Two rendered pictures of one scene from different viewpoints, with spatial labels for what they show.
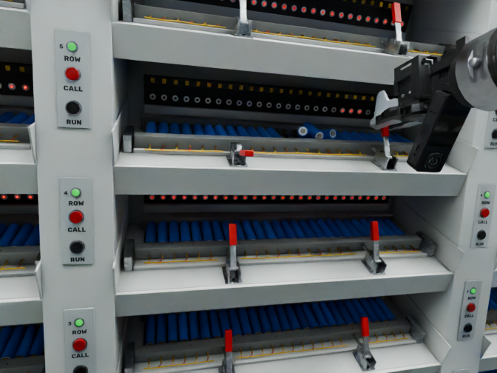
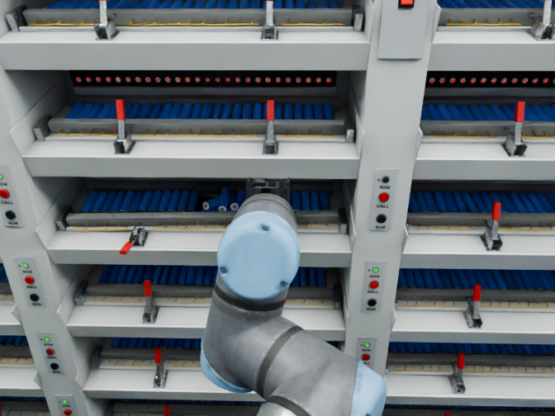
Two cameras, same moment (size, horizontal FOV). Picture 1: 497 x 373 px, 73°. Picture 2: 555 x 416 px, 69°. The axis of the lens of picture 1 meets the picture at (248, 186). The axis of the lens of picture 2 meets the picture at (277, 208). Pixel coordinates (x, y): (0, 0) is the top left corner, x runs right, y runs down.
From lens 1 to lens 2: 0.57 m
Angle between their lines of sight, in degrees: 22
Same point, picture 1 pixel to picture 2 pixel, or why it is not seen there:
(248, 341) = (182, 354)
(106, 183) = (44, 260)
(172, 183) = (89, 257)
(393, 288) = not seen: hidden behind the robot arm
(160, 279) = (99, 314)
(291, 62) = (165, 169)
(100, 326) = (61, 342)
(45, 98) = not seen: outside the picture
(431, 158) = not seen: hidden behind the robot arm
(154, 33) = (52, 160)
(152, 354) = (111, 355)
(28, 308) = (16, 328)
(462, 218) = (350, 288)
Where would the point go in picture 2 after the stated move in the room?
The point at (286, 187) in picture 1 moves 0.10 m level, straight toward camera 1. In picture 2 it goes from (178, 261) to (146, 287)
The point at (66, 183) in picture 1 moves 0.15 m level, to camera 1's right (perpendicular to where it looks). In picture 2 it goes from (18, 260) to (82, 271)
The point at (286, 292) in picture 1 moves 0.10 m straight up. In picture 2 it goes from (191, 332) to (187, 294)
